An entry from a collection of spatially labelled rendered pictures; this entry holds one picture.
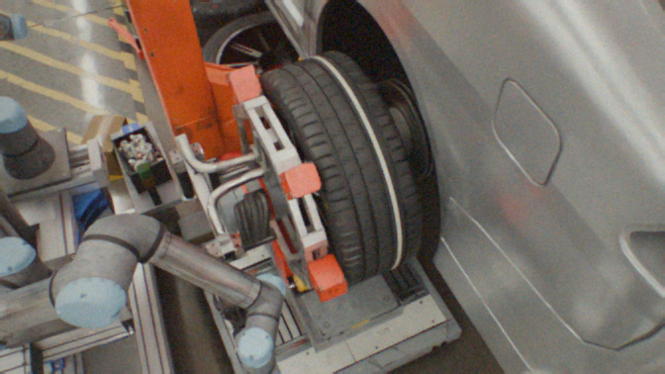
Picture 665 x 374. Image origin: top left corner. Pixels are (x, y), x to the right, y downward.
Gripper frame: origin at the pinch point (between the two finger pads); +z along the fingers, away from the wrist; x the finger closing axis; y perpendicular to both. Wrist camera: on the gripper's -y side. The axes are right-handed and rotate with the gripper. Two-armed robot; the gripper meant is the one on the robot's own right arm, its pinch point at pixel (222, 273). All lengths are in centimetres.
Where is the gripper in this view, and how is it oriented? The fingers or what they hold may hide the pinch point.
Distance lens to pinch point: 170.2
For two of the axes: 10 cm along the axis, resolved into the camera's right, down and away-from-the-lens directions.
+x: -9.1, 3.5, -2.4
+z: -4.2, -7.2, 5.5
